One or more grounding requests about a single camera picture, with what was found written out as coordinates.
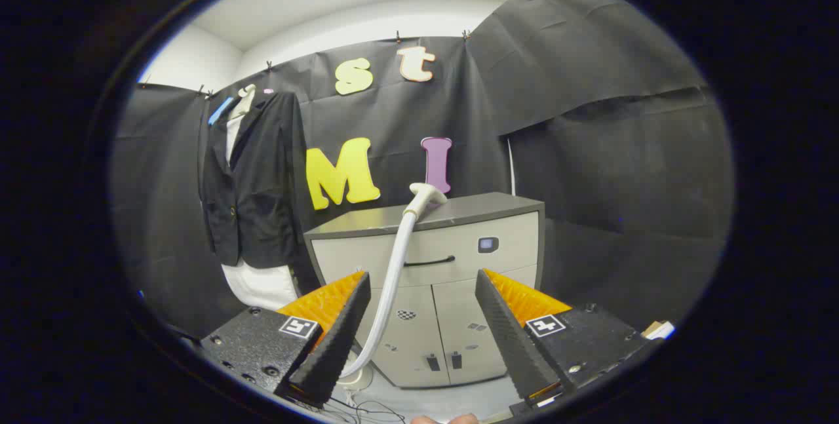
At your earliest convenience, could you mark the white shirt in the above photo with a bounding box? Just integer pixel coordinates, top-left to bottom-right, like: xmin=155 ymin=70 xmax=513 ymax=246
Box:
xmin=221 ymin=116 xmax=299 ymax=312

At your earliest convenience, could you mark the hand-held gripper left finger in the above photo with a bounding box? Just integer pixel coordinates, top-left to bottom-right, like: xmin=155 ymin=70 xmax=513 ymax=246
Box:
xmin=200 ymin=271 xmax=372 ymax=410

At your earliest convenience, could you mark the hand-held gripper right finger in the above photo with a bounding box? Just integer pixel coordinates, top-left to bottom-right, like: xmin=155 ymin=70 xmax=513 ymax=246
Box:
xmin=475 ymin=269 xmax=650 ymax=406

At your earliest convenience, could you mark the black suit jacket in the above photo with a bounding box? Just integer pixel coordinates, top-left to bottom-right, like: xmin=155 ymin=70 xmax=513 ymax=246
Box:
xmin=200 ymin=91 xmax=309 ymax=269

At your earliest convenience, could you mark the white garment steamer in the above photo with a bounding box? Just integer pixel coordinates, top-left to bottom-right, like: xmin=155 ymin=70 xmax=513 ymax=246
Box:
xmin=338 ymin=183 xmax=448 ymax=379

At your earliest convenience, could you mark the grey cabinet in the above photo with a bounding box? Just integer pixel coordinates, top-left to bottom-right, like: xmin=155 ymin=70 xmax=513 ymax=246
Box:
xmin=303 ymin=192 xmax=546 ymax=389

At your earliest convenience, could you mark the white clothes hanger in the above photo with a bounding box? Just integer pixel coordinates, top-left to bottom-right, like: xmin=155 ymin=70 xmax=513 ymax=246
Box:
xmin=229 ymin=85 xmax=258 ymax=120

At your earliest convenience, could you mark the black backdrop cloth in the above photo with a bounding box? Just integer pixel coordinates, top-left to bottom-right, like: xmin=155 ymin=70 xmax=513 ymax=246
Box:
xmin=111 ymin=0 xmax=735 ymax=339

